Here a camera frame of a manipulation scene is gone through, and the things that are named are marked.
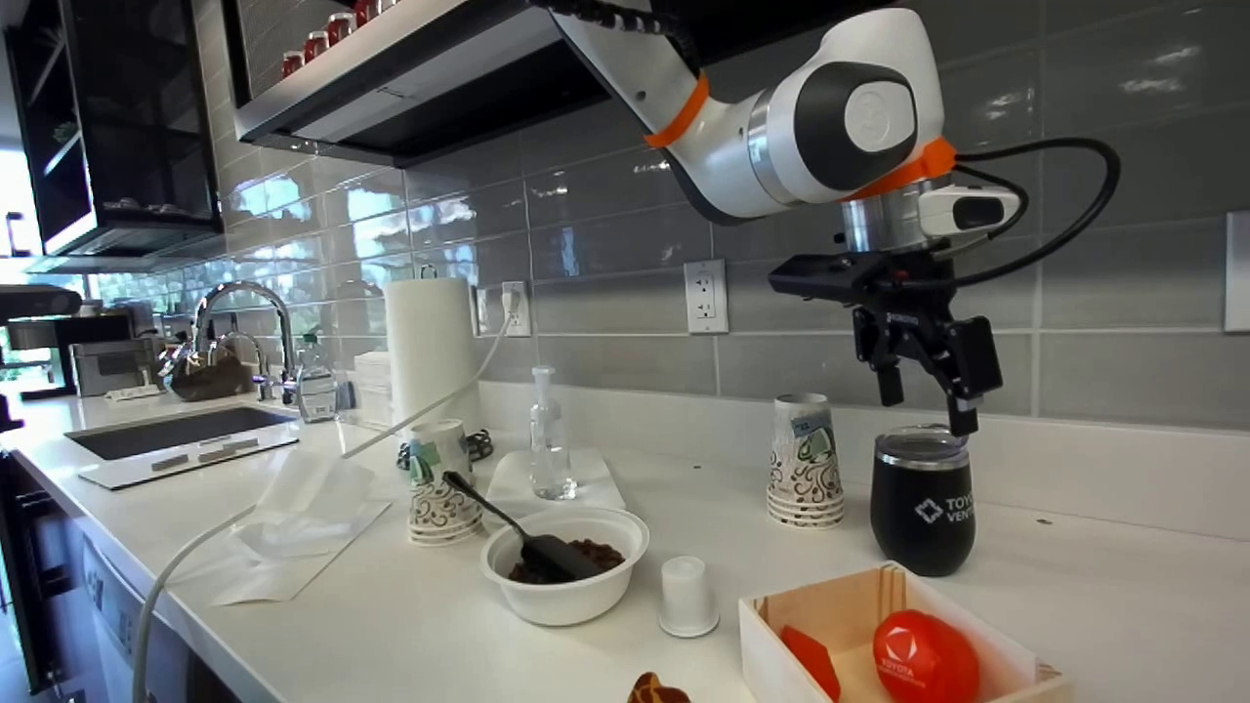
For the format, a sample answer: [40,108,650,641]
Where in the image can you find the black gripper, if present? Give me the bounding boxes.
[764,249,1006,443]

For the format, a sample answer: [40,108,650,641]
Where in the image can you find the clear flask lid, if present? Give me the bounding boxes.
[872,427,978,461]

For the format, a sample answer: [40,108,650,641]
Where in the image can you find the red toy egg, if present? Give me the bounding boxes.
[872,606,984,703]

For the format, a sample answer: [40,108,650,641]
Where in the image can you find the black flask tumbler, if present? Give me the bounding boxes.
[867,427,978,579]

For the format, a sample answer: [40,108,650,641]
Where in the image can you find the patterned paper cup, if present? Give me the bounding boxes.
[760,392,848,530]
[393,417,488,548]

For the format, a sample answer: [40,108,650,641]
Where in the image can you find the red block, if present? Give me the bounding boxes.
[777,621,848,703]

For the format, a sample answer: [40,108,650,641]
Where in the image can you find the small white cylinder cup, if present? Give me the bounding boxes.
[657,553,724,641]

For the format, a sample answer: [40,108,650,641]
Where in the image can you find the brown coffee beans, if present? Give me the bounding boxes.
[506,530,629,587]

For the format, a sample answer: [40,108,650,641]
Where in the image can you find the clear pump bottle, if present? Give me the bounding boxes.
[523,363,582,505]

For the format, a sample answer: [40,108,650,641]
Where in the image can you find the white bowl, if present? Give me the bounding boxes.
[478,505,652,634]

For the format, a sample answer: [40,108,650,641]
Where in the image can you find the dark spoon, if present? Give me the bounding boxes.
[443,470,598,581]

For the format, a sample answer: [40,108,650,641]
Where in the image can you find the white paper towel roll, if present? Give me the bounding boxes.
[384,272,484,430]

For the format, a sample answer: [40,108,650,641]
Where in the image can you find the small clear container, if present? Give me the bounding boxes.
[298,374,355,427]

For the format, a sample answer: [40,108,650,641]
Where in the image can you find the clear plastic sheet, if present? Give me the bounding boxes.
[211,445,403,612]

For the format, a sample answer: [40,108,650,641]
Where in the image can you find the chrome faucet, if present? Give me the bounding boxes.
[190,277,303,405]

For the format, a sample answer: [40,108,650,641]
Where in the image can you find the brown dish holder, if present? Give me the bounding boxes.
[161,345,256,402]

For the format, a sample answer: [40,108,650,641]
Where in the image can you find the kitchen sink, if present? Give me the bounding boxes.
[61,402,303,496]

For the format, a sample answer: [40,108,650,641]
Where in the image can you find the dark coffee machine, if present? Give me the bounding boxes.
[0,283,139,402]

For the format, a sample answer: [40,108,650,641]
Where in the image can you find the black base cabinet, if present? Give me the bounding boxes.
[0,445,247,703]

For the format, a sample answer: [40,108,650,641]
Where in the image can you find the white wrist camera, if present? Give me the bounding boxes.
[914,181,1026,241]

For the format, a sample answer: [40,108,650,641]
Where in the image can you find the white wall outlet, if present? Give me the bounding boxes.
[469,277,536,345]
[678,258,736,340]

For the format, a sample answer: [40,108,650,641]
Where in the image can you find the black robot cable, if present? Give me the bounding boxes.
[950,134,1125,289]

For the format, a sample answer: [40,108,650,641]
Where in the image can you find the white wall plate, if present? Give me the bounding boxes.
[1221,212,1250,335]

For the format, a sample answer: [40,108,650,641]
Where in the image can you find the grey metal wall shelf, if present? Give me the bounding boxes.
[219,0,616,172]

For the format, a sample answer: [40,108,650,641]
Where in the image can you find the white cable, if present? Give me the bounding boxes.
[127,327,513,703]

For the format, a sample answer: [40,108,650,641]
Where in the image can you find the black wall cabinet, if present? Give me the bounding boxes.
[5,0,228,263]

